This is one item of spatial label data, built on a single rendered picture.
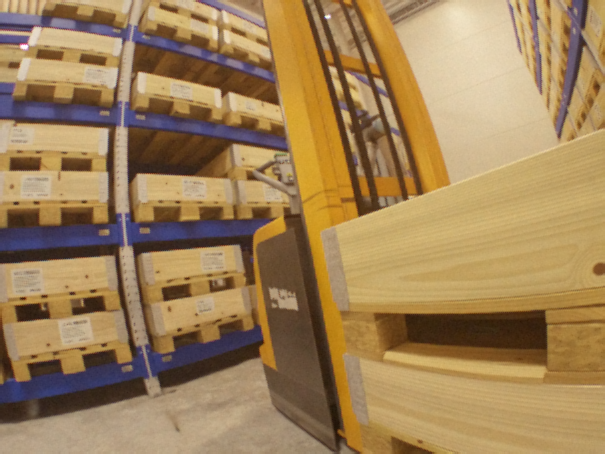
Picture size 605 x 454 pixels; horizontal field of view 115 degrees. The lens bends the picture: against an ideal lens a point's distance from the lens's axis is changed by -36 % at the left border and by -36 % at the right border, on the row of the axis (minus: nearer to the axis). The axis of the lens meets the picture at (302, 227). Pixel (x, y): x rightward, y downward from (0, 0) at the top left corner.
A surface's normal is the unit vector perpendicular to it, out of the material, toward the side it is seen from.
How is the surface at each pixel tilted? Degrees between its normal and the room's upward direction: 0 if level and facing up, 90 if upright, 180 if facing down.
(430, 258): 90
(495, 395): 90
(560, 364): 90
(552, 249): 90
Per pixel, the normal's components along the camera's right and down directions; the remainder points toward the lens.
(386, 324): 0.48, -0.20
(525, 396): -0.86, 0.10
